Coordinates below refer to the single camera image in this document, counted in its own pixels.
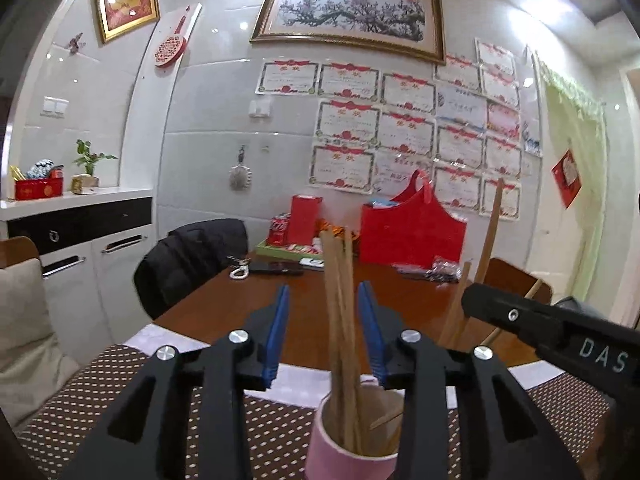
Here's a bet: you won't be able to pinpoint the keys with white cord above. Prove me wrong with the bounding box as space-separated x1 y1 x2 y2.
227 255 251 281

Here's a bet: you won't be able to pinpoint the green tray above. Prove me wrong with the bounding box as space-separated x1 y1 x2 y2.
255 240 326 267

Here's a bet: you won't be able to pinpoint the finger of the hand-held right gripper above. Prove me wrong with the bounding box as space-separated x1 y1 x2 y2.
460 282 568 358

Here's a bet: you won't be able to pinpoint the green curtain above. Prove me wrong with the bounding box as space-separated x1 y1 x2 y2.
537 55 608 301

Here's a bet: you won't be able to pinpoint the bundle of wooden chopsticks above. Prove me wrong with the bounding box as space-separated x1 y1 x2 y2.
319 227 406 456

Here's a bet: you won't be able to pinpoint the red box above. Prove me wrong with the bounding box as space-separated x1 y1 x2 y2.
290 194 323 247

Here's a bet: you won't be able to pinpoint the brown wooden chair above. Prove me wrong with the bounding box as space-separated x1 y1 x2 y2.
475 257 553 306

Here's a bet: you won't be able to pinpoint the red diamond door decoration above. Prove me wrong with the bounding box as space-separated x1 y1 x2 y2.
551 149 583 209

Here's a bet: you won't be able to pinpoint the black jacket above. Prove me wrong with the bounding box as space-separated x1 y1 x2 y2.
134 218 249 320

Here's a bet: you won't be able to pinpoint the black phone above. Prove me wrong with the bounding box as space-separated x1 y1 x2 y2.
248 260 305 276

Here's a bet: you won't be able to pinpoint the long wooden chopstick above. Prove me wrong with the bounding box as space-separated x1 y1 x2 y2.
479 278 544 350
439 261 473 350
447 177 506 351

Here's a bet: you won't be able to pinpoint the brown polka dot placemat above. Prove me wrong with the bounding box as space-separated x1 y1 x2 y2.
17 344 618 480

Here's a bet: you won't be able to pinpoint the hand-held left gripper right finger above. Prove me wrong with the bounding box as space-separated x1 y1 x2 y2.
356 280 583 480

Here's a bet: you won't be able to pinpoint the round red wall ornament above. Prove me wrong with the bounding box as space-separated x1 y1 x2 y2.
152 4 193 68

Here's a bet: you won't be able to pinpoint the blue white snack bag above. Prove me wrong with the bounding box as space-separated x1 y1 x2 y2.
25 159 66 181

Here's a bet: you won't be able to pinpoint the gold framed red picture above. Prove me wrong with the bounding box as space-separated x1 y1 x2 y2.
94 0 161 44

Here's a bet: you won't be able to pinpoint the grey jacket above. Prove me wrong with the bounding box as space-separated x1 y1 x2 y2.
552 295 596 313

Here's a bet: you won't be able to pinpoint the framed blossom painting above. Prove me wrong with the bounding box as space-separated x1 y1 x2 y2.
250 0 447 66

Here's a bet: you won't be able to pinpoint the group of award certificates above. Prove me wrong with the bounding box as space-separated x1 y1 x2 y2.
255 37 543 221

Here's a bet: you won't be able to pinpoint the wooden chair with beige cushion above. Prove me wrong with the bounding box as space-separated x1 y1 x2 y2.
0 235 83 433

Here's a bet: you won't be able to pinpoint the pink cup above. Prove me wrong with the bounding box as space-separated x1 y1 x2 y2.
305 382 408 480

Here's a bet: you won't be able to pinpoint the white and black sideboard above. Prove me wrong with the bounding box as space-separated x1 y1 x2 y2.
0 186 156 361

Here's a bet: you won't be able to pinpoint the red tin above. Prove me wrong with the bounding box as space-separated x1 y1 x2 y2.
14 177 64 201

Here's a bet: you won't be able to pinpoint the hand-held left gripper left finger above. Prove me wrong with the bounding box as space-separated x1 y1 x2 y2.
60 284 292 480

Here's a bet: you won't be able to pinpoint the hanging beaded ornament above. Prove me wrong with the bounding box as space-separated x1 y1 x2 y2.
229 145 251 192

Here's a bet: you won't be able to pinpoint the white table runner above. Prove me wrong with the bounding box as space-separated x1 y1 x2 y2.
122 322 566 411

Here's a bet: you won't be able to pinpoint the red basket bag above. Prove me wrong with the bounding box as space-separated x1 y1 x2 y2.
359 169 468 271

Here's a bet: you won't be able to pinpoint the clear bag of sweets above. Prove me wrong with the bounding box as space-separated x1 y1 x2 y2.
427 256 463 283

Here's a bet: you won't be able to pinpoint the orange snack packets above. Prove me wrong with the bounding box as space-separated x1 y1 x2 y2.
317 220 361 242

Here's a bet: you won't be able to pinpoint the red cola can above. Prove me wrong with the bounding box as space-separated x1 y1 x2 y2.
267 212 292 247

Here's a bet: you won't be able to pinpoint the potted green plant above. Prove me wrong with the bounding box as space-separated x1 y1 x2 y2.
70 139 118 195

